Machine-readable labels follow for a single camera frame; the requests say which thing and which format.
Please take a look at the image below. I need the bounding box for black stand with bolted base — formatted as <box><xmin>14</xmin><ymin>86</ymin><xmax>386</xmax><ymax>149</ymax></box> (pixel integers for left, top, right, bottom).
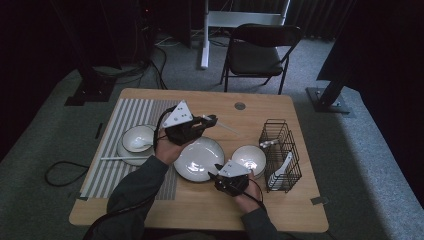
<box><xmin>305</xmin><ymin>78</ymin><xmax>352</xmax><ymax>115</ymax></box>

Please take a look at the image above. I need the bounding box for black folding chair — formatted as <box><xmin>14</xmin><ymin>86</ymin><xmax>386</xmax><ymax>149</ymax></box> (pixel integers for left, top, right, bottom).
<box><xmin>219</xmin><ymin>23</ymin><xmax>303</xmax><ymax>95</ymax></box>

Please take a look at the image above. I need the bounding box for person's right hand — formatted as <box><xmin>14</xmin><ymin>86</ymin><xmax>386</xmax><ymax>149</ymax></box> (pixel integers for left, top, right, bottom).
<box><xmin>233</xmin><ymin>179</ymin><xmax>263</xmax><ymax>214</ymax></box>

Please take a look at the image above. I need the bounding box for white ceramic spoon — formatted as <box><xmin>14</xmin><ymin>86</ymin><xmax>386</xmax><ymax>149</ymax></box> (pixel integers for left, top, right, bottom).
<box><xmin>130</xmin><ymin>138</ymin><xmax>156</xmax><ymax>150</ymax></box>

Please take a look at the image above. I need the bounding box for black stand base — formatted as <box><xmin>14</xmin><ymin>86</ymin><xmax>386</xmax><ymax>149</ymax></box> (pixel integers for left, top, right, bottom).
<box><xmin>64</xmin><ymin>66</ymin><xmax>117</xmax><ymax>107</ymax></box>

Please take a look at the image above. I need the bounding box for dark computer tower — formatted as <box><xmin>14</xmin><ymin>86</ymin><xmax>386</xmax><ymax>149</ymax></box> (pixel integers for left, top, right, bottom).
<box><xmin>133</xmin><ymin>0</ymin><xmax>158</xmax><ymax>64</ymax></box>

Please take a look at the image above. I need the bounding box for person's left hand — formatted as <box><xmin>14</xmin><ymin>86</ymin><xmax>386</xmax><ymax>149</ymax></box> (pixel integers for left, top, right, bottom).
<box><xmin>154</xmin><ymin>128</ymin><xmax>189</xmax><ymax>166</ymax></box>

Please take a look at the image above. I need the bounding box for black cloth panel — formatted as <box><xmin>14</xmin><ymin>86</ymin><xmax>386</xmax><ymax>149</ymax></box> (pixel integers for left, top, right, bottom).
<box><xmin>316</xmin><ymin>0</ymin><xmax>424</xmax><ymax>208</ymax></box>

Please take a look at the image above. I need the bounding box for grey striped placemat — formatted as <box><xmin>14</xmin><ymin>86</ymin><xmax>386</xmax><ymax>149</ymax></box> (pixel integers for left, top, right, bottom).
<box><xmin>80</xmin><ymin>98</ymin><xmax>188</xmax><ymax>201</ymax></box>

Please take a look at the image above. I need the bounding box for white desk frame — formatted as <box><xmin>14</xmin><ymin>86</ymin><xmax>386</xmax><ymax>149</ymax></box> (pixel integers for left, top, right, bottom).
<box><xmin>200</xmin><ymin>0</ymin><xmax>291</xmax><ymax>70</ymax></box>

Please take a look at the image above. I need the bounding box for black floor cable bundle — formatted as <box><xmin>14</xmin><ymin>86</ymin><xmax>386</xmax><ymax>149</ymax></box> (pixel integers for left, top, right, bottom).
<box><xmin>93</xmin><ymin>31</ymin><xmax>169</xmax><ymax>91</ymax></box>

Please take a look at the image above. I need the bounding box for dark pleated curtain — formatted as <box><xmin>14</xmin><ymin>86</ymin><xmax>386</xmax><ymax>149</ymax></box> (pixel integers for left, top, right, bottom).
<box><xmin>229</xmin><ymin>0</ymin><xmax>354</xmax><ymax>42</ymax></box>

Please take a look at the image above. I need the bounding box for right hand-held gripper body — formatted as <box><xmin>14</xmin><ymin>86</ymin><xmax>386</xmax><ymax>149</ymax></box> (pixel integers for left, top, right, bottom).
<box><xmin>214</xmin><ymin>159</ymin><xmax>251</xmax><ymax>197</ymax></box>

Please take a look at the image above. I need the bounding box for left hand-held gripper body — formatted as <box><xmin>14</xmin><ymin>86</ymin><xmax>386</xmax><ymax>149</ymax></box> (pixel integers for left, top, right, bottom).
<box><xmin>162</xmin><ymin>100</ymin><xmax>205</xmax><ymax>146</ymax></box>

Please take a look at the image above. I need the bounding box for black looped floor cable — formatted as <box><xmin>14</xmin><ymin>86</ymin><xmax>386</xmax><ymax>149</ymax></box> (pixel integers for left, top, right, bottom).
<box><xmin>44</xmin><ymin>160</ymin><xmax>91</xmax><ymax>187</ymax></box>

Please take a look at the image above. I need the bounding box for hand-held gripper cable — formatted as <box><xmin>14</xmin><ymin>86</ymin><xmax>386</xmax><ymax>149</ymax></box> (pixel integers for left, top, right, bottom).
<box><xmin>229</xmin><ymin>178</ymin><xmax>268</xmax><ymax>212</ymax></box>
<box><xmin>83</xmin><ymin>105</ymin><xmax>178</xmax><ymax>240</ymax></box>

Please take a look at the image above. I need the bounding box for right hand-held gripper cable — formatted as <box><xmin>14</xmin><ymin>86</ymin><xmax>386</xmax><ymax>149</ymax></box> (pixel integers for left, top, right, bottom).
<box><xmin>229</xmin><ymin>178</ymin><xmax>268</xmax><ymax>212</ymax></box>

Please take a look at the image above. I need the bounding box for black wire basket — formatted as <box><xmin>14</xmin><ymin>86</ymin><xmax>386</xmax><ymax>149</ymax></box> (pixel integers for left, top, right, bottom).
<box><xmin>259</xmin><ymin>118</ymin><xmax>303</xmax><ymax>194</ymax></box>

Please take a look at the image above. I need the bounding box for stack of white spoons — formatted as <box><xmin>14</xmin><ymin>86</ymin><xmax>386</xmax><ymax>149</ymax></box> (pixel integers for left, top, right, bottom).
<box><xmin>267</xmin><ymin>151</ymin><xmax>294</xmax><ymax>192</ymax></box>

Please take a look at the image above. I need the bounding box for left hand-held gripper cable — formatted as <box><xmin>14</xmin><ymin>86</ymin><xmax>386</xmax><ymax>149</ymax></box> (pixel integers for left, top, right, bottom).
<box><xmin>83</xmin><ymin>105</ymin><xmax>178</xmax><ymax>240</ymax></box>

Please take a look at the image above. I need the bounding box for white plate with dark rim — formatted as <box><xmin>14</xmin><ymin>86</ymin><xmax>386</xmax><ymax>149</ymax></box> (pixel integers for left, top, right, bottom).
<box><xmin>116</xmin><ymin>124</ymin><xmax>158</xmax><ymax>167</ymax></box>
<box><xmin>173</xmin><ymin>136</ymin><xmax>226</xmax><ymax>183</ymax></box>

